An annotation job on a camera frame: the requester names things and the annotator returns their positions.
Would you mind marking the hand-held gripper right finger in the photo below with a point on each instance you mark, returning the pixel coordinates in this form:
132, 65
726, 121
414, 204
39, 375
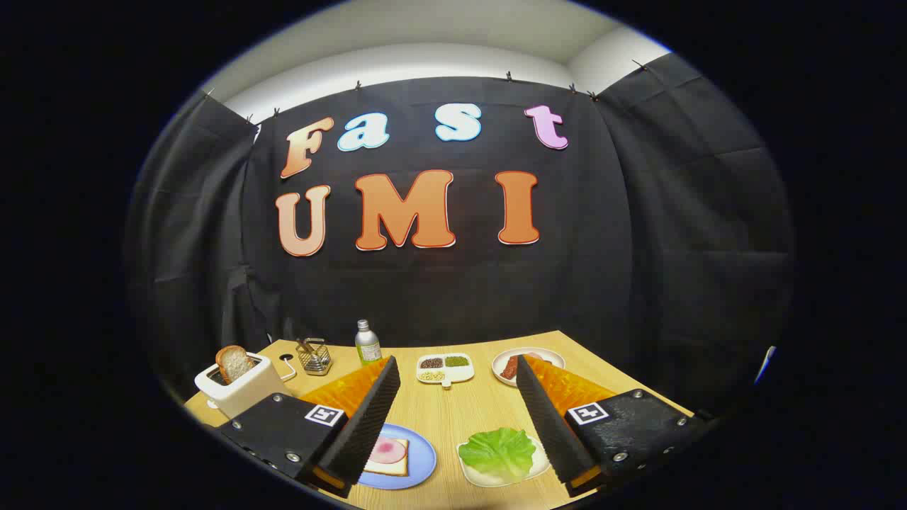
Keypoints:
549, 425

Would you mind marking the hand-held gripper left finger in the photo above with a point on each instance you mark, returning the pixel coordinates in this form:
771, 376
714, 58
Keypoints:
368, 418

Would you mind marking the green lettuce leaf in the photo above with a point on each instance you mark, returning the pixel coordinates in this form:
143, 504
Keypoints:
496, 453

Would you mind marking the brown crust bread slice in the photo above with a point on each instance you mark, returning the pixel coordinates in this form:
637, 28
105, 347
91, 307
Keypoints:
234, 363

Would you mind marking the pink ham slice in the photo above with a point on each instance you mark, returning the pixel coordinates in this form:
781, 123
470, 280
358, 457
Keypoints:
386, 451

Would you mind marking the white square plate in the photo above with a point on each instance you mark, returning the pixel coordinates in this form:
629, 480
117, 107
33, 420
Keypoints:
541, 466

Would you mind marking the square white toast slice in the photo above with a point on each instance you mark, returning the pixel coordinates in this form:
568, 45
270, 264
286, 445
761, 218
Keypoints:
397, 468

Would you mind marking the blue round plate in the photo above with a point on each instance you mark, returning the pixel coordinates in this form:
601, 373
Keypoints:
421, 460

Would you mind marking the green label metal bottle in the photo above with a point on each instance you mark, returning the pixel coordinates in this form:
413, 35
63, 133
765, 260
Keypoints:
367, 347

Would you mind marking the white oval plate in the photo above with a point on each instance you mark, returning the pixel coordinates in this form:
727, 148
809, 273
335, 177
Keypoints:
547, 353

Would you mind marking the pale yellow beans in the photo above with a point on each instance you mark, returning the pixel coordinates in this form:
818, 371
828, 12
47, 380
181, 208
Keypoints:
431, 376

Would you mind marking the dark brown beans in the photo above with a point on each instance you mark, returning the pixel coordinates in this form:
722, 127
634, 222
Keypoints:
431, 363

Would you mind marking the white divided dish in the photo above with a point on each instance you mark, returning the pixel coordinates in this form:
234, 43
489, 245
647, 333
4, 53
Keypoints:
460, 374

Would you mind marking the green beans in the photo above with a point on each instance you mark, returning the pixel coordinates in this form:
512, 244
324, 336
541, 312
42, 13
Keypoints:
457, 361

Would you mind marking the white toaster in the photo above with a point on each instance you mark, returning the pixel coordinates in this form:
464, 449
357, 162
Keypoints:
244, 393

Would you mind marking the black backdrop cloth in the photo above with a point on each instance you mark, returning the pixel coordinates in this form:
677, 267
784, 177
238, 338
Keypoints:
460, 297

